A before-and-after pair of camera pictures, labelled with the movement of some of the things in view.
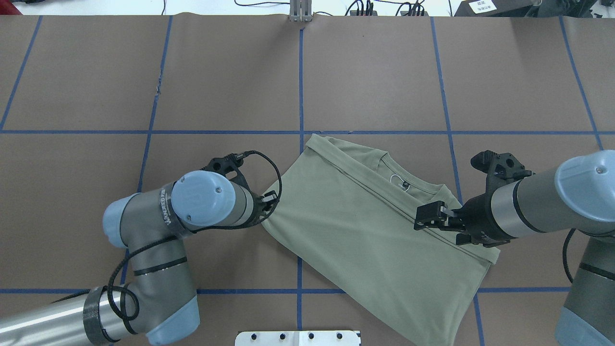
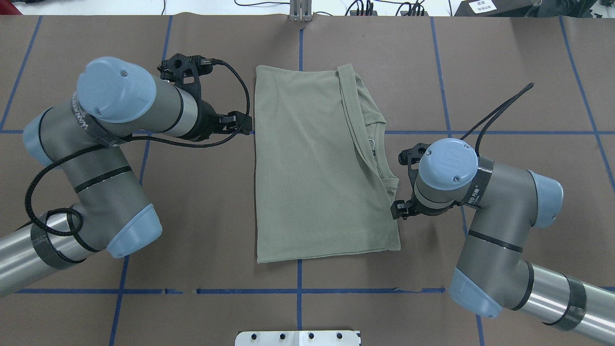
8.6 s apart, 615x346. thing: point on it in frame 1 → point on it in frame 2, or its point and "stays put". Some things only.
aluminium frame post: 300,10 stays put
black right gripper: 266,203 → 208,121
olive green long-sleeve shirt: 348,213 → 324,186
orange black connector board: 402,13 stays put
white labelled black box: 494,8 stays put
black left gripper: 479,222 → 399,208
